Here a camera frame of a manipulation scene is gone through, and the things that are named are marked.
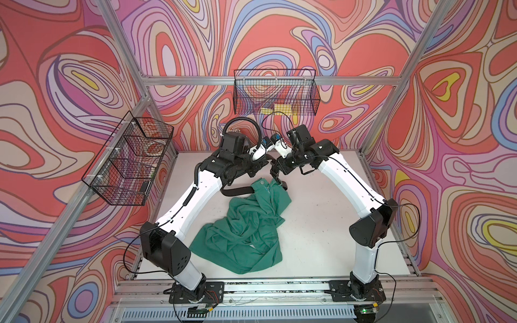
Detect black leather belt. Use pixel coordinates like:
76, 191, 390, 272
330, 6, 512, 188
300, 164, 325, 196
220, 179, 288, 197

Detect green trousers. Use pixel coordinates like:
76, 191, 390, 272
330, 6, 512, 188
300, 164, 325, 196
189, 179, 292, 275

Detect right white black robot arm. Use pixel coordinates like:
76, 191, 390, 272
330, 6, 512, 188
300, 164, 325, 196
271, 125, 399, 289

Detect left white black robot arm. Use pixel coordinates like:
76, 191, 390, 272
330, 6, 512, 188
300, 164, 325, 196
140, 132, 273, 292

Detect yellow sticky note pad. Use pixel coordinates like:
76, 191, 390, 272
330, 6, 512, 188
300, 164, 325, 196
274, 104, 293, 116

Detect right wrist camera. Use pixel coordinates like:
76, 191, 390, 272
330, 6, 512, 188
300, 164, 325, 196
271, 133, 292, 158

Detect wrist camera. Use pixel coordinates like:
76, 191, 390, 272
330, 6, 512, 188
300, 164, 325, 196
271, 133, 292, 158
249, 137, 273, 162

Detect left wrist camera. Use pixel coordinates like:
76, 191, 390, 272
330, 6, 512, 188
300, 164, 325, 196
249, 137, 273, 162

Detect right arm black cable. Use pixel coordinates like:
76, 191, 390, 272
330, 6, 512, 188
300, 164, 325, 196
260, 110, 421, 271

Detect back black wire basket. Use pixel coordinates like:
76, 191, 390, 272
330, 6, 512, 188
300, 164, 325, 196
233, 67, 320, 117

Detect black wire basket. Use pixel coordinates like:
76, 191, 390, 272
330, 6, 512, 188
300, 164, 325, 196
233, 67, 320, 117
82, 112, 174, 206

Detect left black wire basket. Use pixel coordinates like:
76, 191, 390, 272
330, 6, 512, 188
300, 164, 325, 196
82, 112, 174, 206

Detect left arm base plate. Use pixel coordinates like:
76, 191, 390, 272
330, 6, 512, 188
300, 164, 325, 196
168, 281, 225, 305

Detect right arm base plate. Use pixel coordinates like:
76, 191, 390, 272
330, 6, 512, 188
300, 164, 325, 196
324, 279, 386, 304

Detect aluminium front rail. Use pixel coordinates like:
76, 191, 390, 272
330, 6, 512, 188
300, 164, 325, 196
111, 275, 444, 306

